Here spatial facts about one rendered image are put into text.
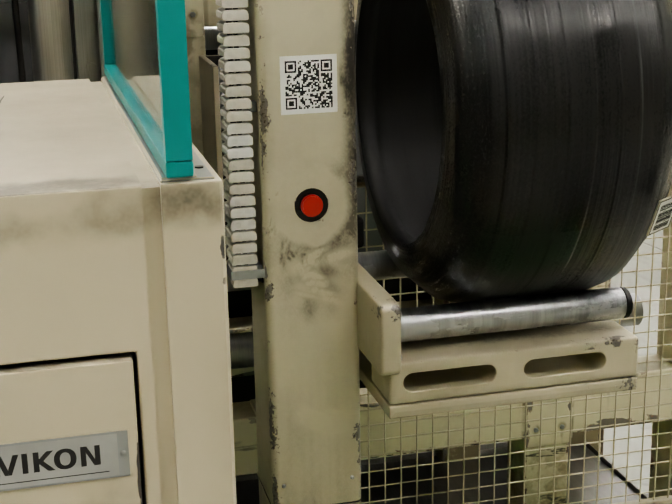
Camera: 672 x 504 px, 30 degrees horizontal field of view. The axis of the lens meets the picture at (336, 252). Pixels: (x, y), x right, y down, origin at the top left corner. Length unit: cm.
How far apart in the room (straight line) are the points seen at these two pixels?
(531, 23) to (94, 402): 81
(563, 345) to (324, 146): 42
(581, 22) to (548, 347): 45
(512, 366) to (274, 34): 54
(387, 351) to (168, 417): 73
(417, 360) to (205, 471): 76
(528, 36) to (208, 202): 72
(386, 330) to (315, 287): 13
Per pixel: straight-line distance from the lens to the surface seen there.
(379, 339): 162
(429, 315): 167
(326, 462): 179
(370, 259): 192
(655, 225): 167
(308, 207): 165
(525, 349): 171
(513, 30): 151
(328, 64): 163
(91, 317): 88
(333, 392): 175
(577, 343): 173
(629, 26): 157
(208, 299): 89
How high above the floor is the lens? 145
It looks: 16 degrees down
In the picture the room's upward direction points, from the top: 1 degrees counter-clockwise
